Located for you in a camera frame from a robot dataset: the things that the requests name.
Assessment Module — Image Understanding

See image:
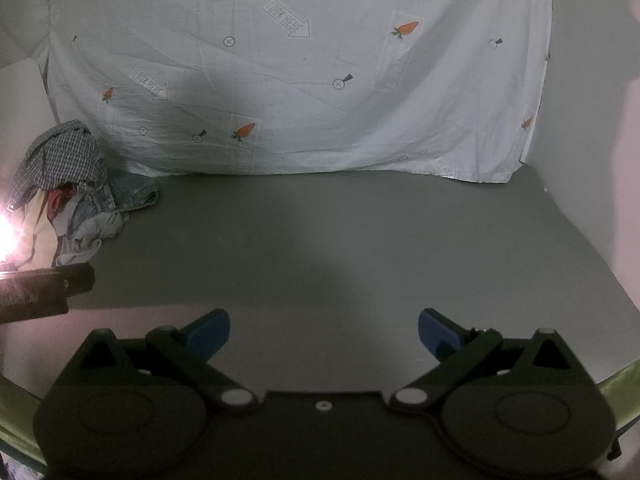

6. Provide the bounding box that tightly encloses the white carrot print sheet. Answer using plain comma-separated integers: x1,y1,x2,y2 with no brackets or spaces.
32,0,553,185

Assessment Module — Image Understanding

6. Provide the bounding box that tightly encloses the red garment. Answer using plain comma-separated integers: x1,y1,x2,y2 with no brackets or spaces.
45,185,76,223

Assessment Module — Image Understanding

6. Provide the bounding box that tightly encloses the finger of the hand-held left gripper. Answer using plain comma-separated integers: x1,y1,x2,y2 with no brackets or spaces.
60,262,96,295

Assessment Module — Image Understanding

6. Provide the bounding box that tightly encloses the cream garment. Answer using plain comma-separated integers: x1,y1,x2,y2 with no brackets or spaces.
10,190,61,268

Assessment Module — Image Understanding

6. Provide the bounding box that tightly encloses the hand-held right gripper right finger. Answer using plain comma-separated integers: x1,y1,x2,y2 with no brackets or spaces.
389,308,590,415

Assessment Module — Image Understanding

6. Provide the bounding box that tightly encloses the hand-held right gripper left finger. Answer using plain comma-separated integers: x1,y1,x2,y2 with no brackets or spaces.
60,309,261,415

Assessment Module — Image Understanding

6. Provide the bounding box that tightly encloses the light grey garment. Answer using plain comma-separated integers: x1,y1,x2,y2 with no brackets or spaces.
54,210,131,267

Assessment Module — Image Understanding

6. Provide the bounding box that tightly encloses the light green cloth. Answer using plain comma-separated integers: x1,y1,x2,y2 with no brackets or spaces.
600,357,640,441
0,372,47,461

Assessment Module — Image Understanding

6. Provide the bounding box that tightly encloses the checked button shirt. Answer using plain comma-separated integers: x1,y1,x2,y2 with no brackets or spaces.
11,119,108,211

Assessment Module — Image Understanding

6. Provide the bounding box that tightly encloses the blue denim garment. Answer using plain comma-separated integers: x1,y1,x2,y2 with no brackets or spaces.
75,172,160,231

